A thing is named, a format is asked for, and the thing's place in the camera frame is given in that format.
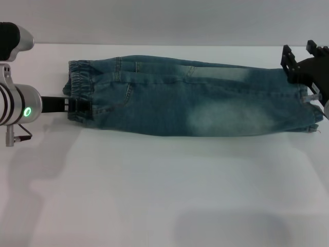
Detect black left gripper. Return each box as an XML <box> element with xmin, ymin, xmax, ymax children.
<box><xmin>41</xmin><ymin>96</ymin><xmax>93</xmax><ymax>114</ymax></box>

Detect blue denim shorts cartoon print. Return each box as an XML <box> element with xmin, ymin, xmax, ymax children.
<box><xmin>63</xmin><ymin>54</ymin><xmax>324</xmax><ymax>137</ymax></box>

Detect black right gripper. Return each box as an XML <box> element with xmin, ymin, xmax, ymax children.
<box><xmin>280</xmin><ymin>40</ymin><xmax>329</xmax><ymax>100</ymax></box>

